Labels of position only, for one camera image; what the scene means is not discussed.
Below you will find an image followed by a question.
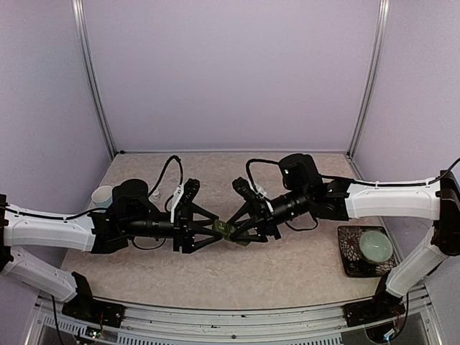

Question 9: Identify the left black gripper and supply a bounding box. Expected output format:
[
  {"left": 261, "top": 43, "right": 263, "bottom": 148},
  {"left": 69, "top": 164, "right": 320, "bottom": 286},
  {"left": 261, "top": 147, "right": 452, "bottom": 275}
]
[{"left": 124, "top": 203, "right": 222, "bottom": 254}]

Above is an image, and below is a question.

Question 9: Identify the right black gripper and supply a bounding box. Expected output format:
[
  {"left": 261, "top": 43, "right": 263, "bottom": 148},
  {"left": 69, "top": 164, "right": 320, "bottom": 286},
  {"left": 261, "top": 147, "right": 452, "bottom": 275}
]
[{"left": 226, "top": 188, "right": 311, "bottom": 243}]

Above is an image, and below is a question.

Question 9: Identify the green weekly pill organizer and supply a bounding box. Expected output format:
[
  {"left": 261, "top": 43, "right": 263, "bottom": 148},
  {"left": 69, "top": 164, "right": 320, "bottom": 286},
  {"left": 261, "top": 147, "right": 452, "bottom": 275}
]
[{"left": 212, "top": 219, "right": 249, "bottom": 247}]

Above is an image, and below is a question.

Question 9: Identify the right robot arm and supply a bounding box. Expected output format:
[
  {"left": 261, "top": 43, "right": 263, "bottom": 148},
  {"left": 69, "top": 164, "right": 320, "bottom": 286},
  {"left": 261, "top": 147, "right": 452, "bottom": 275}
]
[{"left": 229, "top": 153, "right": 459, "bottom": 319}]

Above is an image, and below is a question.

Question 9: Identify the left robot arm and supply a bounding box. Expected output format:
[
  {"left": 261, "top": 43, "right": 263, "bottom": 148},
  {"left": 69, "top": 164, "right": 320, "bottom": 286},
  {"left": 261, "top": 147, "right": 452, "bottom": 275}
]
[{"left": 1, "top": 179, "right": 222, "bottom": 320}]

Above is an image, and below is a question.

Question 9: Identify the white pill bottle rear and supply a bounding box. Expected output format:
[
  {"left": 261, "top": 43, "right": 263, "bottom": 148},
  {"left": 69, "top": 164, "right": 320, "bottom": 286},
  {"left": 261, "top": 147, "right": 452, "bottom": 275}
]
[{"left": 150, "top": 189, "right": 161, "bottom": 201}]

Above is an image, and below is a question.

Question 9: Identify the light blue mug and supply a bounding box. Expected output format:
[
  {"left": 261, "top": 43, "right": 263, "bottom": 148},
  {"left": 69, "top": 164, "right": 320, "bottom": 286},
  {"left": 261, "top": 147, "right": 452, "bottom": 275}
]
[{"left": 91, "top": 185, "right": 113, "bottom": 208}]

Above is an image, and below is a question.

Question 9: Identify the black floral square plate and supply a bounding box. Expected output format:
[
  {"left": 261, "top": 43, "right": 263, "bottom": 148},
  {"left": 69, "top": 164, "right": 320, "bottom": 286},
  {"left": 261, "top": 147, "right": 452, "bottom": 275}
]
[{"left": 338, "top": 226, "right": 397, "bottom": 278}]

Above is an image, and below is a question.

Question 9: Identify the pale green bowl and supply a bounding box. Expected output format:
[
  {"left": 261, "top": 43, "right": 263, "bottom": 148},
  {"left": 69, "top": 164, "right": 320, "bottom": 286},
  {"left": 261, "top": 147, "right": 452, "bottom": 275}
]
[{"left": 359, "top": 230, "right": 393, "bottom": 264}]

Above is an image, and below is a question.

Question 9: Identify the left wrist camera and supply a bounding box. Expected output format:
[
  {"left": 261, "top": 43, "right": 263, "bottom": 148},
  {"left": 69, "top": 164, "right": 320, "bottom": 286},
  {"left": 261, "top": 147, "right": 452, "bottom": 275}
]
[{"left": 170, "top": 178, "right": 201, "bottom": 224}]

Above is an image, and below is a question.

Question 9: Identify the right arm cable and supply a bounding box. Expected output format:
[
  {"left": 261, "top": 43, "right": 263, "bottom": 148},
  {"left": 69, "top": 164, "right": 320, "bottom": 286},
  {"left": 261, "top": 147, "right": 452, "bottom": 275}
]
[{"left": 245, "top": 159, "right": 450, "bottom": 231}]

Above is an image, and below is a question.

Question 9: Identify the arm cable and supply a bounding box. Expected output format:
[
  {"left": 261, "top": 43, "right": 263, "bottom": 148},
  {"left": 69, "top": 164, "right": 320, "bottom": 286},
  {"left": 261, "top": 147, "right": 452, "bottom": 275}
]
[
  {"left": 245, "top": 159, "right": 450, "bottom": 231},
  {"left": 10, "top": 155, "right": 190, "bottom": 220}
]

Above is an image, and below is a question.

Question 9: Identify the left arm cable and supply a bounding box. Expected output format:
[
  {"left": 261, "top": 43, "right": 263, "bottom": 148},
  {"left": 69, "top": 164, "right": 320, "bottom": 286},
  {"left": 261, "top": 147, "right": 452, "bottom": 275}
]
[{"left": 10, "top": 155, "right": 190, "bottom": 220}]

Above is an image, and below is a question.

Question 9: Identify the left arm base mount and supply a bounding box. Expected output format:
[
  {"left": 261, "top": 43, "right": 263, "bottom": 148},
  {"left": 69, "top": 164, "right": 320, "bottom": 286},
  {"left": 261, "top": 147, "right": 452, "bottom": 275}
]
[{"left": 62, "top": 296, "right": 125, "bottom": 328}]

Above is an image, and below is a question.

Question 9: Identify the front aluminium rail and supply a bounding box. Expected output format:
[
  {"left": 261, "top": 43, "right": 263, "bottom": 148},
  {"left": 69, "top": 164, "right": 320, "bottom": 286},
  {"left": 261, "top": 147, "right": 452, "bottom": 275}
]
[{"left": 34, "top": 303, "right": 432, "bottom": 345}]

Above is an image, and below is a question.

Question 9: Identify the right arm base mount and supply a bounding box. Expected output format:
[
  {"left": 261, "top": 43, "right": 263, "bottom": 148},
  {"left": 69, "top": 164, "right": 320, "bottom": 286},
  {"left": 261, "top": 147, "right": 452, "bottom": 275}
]
[{"left": 343, "top": 293, "right": 405, "bottom": 327}]

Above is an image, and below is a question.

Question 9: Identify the left aluminium frame post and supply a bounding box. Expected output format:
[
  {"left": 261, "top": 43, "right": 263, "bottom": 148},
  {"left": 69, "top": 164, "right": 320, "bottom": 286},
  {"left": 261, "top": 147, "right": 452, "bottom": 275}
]
[{"left": 71, "top": 0, "right": 117, "bottom": 160}]

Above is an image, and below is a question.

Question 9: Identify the aluminium frame post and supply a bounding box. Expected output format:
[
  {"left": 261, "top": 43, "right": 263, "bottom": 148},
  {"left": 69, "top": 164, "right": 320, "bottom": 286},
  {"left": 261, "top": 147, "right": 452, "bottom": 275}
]
[
  {"left": 346, "top": 0, "right": 391, "bottom": 160},
  {"left": 71, "top": 0, "right": 117, "bottom": 160}
]

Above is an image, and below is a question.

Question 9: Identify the right aluminium frame post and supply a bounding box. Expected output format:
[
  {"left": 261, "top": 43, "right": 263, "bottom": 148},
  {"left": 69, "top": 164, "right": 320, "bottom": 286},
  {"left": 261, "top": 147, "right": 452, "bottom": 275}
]
[{"left": 346, "top": 0, "right": 391, "bottom": 160}]

